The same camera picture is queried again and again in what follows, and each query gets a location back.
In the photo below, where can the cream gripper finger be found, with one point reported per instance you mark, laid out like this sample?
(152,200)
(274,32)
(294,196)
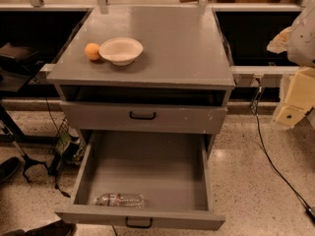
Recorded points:
(297,95)
(279,43)

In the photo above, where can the clear plastic water bottle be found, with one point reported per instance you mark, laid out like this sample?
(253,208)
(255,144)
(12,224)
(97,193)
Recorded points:
(119,200)

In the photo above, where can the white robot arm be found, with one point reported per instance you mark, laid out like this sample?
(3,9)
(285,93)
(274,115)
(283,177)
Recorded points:
(301,41)

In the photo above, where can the grey drawer cabinet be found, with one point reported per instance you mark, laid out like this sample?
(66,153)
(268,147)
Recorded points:
(183,62)

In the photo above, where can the open grey bottom drawer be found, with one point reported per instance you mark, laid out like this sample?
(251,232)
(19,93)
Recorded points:
(169,170)

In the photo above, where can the closed grey upper drawer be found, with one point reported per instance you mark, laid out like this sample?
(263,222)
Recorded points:
(170,118)

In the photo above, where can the white bowl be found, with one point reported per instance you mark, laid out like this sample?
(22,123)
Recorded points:
(121,51)

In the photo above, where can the orange fruit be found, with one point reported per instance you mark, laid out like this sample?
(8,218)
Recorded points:
(91,51)

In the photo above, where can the black stand with legs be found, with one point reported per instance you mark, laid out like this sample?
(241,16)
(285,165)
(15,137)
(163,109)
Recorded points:
(18,66)

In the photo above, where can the black shoe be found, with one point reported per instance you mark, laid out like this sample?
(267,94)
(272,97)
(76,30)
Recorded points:
(8,168)

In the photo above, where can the metal frame rail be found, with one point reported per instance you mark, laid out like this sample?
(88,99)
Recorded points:
(269,76)

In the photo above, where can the black upper drawer handle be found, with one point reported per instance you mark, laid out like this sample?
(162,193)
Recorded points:
(136,116)

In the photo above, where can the black drawer handle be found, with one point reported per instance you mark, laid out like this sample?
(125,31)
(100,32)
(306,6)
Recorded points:
(138,223)
(136,116)

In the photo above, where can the black bottom drawer handle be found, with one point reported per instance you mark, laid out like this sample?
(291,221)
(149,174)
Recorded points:
(138,223)

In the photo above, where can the wire basket with packets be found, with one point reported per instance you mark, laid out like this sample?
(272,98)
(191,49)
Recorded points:
(67,148)

